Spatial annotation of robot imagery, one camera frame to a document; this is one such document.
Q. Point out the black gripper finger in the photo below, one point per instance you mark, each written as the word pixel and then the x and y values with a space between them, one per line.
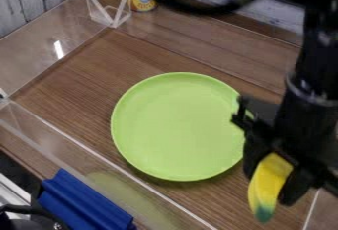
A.
pixel 302 179
pixel 258 147

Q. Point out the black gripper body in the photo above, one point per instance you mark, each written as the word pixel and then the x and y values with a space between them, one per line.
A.
pixel 304 128

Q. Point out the yellow green-tipped banana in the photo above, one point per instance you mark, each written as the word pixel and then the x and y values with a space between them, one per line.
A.
pixel 264 187

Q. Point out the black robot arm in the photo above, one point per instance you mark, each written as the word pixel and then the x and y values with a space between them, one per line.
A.
pixel 317 63

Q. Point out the green round plate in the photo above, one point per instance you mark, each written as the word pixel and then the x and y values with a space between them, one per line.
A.
pixel 171 127

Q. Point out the blue plastic clamp block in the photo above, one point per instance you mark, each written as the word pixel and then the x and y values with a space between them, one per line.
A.
pixel 80 206

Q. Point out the yellow labelled tin can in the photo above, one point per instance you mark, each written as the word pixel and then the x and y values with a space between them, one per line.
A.
pixel 143 5

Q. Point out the clear acrylic tray wall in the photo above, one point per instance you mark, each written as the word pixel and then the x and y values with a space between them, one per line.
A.
pixel 47 150

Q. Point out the clear acrylic corner bracket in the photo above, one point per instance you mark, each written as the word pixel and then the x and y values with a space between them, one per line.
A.
pixel 108 15

